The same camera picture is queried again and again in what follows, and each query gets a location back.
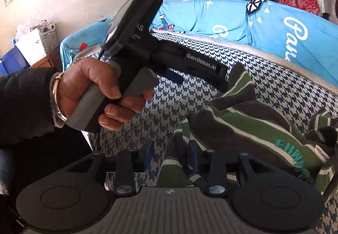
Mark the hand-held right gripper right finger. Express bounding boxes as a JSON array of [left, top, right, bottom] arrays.
[[188, 141, 268, 196]]

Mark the silver bracelet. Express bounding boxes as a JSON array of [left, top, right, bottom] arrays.
[[51, 72, 68, 129]]

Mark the brown wooden cabinet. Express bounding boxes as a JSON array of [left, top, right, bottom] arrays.
[[29, 46, 63, 71]]

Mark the blue plastic crate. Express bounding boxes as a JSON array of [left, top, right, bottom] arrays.
[[0, 46, 30, 76]]

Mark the white plastic basket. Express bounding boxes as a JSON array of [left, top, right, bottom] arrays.
[[14, 23, 59, 66]]

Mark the white covered table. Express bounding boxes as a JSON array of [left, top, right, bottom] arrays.
[[313, 0, 332, 16]]

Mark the blue printed duvet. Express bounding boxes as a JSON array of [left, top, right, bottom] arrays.
[[59, 0, 338, 86]]

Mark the person's left forearm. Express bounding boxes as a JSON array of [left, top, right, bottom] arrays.
[[0, 67, 66, 146]]

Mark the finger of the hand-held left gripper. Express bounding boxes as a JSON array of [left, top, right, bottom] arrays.
[[164, 70, 183, 84]]

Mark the green brown striped shirt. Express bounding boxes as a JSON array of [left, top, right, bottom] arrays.
[[157, 62, 338, 203]]

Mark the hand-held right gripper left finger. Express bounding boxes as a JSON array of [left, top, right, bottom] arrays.
[[65, 141, 156, 196]]

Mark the houndstooth patterned mattress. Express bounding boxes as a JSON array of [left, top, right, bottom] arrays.
[[71, 28, 338, 234]]

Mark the person's left hand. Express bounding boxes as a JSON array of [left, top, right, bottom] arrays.
[[56, 57, 155, 131]]

